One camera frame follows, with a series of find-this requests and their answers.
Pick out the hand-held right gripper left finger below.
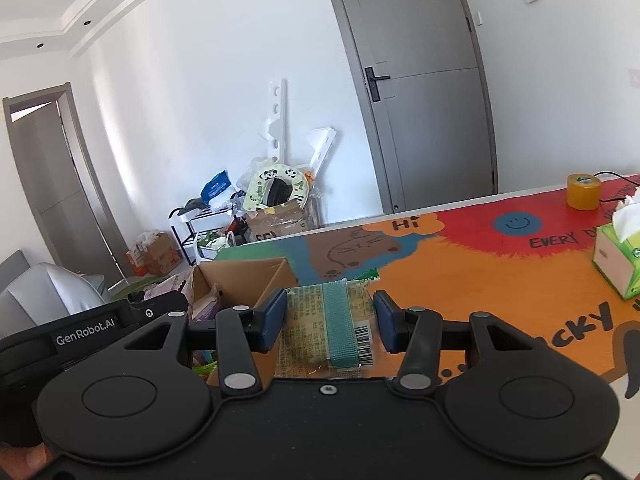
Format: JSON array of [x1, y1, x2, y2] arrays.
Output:
[[107, 286, 289, 399]]

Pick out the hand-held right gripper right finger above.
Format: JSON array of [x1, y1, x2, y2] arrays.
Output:
[[372, 289, 551, 399]]

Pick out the clear packet with teal stripe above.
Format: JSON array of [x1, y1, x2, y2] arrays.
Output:
[[275, 280, 381, 380]]

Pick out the brown cardboard box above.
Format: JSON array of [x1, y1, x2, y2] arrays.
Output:
[[192, 257, 301, 386]]

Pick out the person's left hand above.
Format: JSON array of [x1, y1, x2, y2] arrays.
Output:
[[0, 442, 53, 480]]

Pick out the grey sofa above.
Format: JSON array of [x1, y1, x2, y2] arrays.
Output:
[[0, 250, 108, 341]]

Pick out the white and green bag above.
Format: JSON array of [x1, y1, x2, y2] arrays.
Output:
[[197, 232, 236, 261]]

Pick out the worn cardboard box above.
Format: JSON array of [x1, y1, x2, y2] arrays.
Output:
[[245, 202, 311, 243]]

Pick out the printed cardboard box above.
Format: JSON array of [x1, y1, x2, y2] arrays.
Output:
[[125, 232, 183, 277]]

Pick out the colourful cartoon table mat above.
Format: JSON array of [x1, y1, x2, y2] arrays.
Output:
[[215, 174, 640, 386]]

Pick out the black shoe rack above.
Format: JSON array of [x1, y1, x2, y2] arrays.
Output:
[[168, 205, 241, 266]]

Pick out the blue bag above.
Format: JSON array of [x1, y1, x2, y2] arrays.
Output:
[[201, 172, 233, 201]]

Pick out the panda print toilet seat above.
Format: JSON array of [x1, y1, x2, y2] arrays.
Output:
[[245, 162, 311, 213]]

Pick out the grey side door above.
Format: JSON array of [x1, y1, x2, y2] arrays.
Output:
[[2, 85, 126, 286]]

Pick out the short white board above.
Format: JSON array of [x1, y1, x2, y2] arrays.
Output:
[[305, 127, 337, 181]]

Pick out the tall white holed board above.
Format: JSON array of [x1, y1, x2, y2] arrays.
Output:
[[257, 77, 290, 166]]

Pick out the yellow tape roll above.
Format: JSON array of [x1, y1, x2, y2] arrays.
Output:
[[566, 172, 602, 211]]

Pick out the green tissue box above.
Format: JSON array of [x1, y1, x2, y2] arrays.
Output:
[[592, 195, 640, 301]]

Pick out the black door handle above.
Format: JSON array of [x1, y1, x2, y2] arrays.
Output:
[[364, 66, 391, 105]]

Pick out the black cable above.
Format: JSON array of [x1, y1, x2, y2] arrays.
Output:
[[592, 171, 640, 206]]

